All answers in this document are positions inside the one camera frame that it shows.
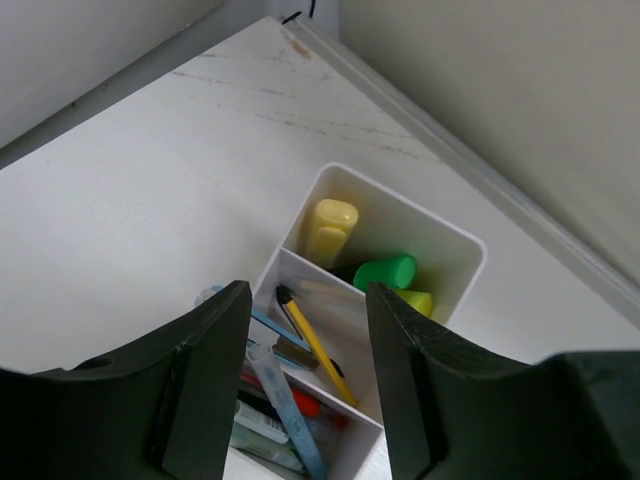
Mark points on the green pen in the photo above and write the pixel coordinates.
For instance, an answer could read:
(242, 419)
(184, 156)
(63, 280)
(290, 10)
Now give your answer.
(264, 437)

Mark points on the light blue marker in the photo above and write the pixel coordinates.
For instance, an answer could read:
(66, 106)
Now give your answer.
(274, 383)

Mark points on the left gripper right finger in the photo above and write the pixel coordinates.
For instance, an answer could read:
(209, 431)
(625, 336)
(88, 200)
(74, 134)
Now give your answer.
(455, 410)

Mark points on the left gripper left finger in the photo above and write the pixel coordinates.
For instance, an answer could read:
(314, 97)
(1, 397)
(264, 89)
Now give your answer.
(159, 407)

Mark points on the green highlighter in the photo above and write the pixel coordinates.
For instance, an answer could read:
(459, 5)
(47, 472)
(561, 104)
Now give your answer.
(396, 272)

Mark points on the yellow utility knife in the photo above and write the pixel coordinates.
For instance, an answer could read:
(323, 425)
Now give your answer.
(293, 312)

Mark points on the red pen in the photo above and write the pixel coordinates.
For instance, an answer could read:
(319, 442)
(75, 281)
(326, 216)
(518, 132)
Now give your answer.
(307, 404)

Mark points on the white three-compartment organizer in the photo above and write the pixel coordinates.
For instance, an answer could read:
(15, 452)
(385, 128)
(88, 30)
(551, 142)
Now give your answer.
(449, 261)

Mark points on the cream yellow highlighter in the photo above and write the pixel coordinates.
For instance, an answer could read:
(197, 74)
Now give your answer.
(329, 225)

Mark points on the black pen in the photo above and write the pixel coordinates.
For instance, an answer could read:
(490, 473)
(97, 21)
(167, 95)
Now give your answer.
(258, 403)

